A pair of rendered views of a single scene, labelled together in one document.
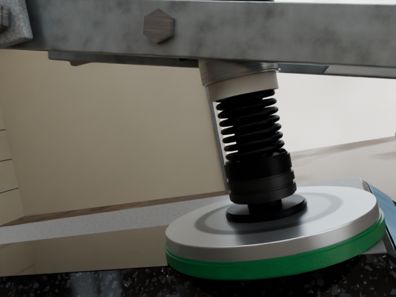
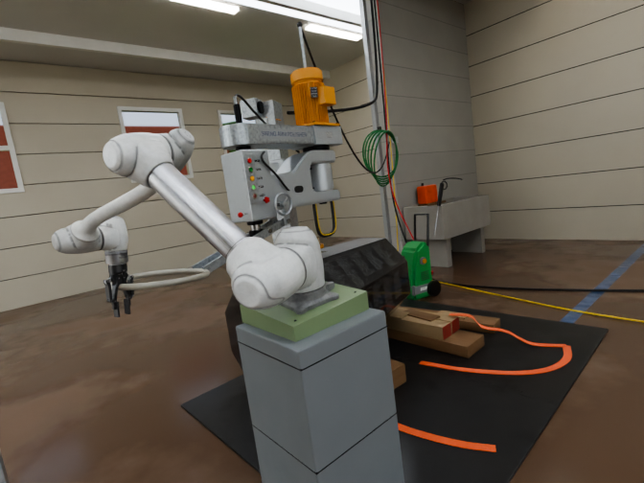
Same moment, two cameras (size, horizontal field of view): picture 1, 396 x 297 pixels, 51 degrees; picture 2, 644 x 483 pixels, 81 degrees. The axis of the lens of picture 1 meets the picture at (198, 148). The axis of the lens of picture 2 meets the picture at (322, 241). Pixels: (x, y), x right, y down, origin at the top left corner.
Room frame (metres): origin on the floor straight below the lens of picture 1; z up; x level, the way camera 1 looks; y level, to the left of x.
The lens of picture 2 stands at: (1.90, -1.93, 1.26)
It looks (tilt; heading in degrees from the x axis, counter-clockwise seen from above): 8 degrees down; 119
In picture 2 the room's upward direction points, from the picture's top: 8 degrees counter-clockwise
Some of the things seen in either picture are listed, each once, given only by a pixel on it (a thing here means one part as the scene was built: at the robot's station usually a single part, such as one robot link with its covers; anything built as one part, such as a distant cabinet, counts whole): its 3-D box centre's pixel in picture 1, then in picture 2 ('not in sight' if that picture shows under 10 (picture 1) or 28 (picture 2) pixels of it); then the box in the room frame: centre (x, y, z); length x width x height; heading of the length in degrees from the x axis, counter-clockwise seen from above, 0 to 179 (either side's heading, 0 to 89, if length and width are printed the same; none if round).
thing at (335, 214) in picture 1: (267, 216); not in sight; (0.42, -0.06, 0.85); 0.21 x 0.21 x 0.01
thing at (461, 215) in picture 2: not in sight; (449, 229); (0.93, 3.78, 0.43); 1.30 x 0.62 x 0.86; 68
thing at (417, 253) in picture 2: not in sight; (414, 256); (0.86, 1.97, 0.43); 0.35 x 0.35 x 0.87; 55
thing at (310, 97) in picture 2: not in sight; (310, 100); (0.59, 0.58, 1.90); 0.31 x 0.28 x 0.40; 166
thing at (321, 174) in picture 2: not in sight; (319, 177); (0.58, 0.58, 1.35); 0.19 x 0.19 x 0.20
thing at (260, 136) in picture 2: not in sight; (284, 140); (0.51, 0.28, 1.62); 0.96 x 0.25 x 0.17; 76
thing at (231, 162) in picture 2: not in sight; (260, 187); (0.44, 0.02, 1.32); 0.36 x 0.22 x 0.45; 76
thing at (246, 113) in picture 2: not in sight; (252, 108); (-0.06, 0.75, 2.00); 0.20 x 0.18 x 0.15; 160
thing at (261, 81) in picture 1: (241, 78); not in sight; (0.42, -0.06, 0.99); 0.07 x 0.07 x 0.04
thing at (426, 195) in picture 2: not in sight; (428, 193); (0.70, 3.75, 1.00); 0.50 x 0.22 x 0.33; 68
